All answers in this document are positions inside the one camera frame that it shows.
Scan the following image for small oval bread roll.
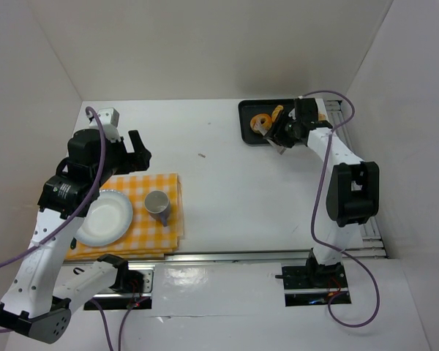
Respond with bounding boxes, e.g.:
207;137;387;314
271;105;284;123

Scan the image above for black baking tray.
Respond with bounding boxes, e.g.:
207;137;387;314
238;99;294;146

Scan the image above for yellow checkered cloth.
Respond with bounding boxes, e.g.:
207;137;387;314
66;173;184;261

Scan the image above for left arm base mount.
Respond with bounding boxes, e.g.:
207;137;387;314
93;269;154;311

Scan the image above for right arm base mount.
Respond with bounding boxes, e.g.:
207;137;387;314
274;265;351;307

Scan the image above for glazed ring donut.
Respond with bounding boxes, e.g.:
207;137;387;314
249;113;273;135

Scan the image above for purple mug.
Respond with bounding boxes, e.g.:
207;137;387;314
144;190;171;227

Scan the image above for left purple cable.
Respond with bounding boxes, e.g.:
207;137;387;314
0;106;107;275

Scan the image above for stainless steel tongs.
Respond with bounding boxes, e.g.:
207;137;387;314
253;118;285;155

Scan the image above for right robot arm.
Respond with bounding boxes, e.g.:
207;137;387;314
264;98;380;287

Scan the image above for white paper plate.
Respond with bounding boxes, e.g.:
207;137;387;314
75;189;133;247

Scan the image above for aluminium rail frame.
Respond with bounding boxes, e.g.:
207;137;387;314
324;99;387;257

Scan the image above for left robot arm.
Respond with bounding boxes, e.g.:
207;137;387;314
0;129;151;344

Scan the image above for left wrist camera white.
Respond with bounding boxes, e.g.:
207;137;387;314
85;106;121;143

